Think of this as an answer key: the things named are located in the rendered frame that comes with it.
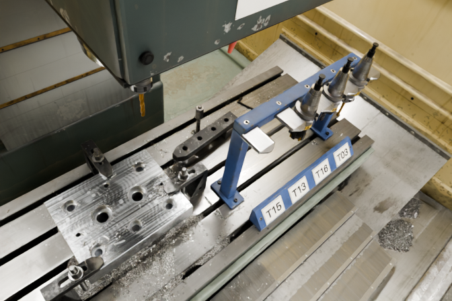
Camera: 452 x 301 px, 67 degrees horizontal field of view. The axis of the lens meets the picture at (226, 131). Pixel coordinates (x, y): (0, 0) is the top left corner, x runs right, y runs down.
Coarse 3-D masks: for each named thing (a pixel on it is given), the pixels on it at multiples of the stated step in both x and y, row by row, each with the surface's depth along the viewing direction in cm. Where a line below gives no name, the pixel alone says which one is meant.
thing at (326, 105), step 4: (324, 96) 89; (320, 100) 88; (324, 100) 88; (328, 100) 88; (320, 104) 87; (324, 104) 87; (328, 104) 87; (332, 104) 87; (324, 108) 86; (328, 108) 86; (332, 108) 87
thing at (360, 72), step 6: (366, 54) 90; (360, 60) 92; (366, 60) 90; (372, 60) 90; (360, 66) 92; (366, 66) 91; (354, 72) 93; (360, 72) 92; (366, 72) 92; (360, 78) 93; (366, 78) 94
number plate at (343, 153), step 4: (344, 144) 114; (340, 148) 113; (344, 148) 114; (348, 148) 115; (336, 152) 112; (340, 152) 113; (344, 152) 114; (348, 152) 115; (336, 156) 112; (340, 156) 113; (344, 156) 114; (348, 156) 116; (336, 160) 112; (340, 160) 113; (344, 160) 114; (336, 164) 112; (340, 164) 113
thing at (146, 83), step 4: (148, 80) 56; (152, 80) 59; (136, 84) 56; (140, 84) 56; (144, 84) 56; (148, 84) 57; (152, 84) 57; (128, 88) 57; (132, 88) 56; (136, 88) 56; (140, 88) 56; (144, 88) 56; (148, 88) 57; (136, 92) 57; (140, 92) 57; (144, 92) 58
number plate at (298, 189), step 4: (304, 176) 104; (300, 180) 103; (304, 180) 104; (296, 184) 102; (300, 184) 103; (304, 184) 104; (292, 188) 101; (296, 188) 102; (300, 188) 103; (304, 188) 104; (308, 188) 105; (292, 192) 101; (296, 192) 102; (300, 192) 103; (304, 192) 104; (292, 196) 101; (296, 196) 102; (300, 196) 103; (292, 200) 101; (296, 200) 102
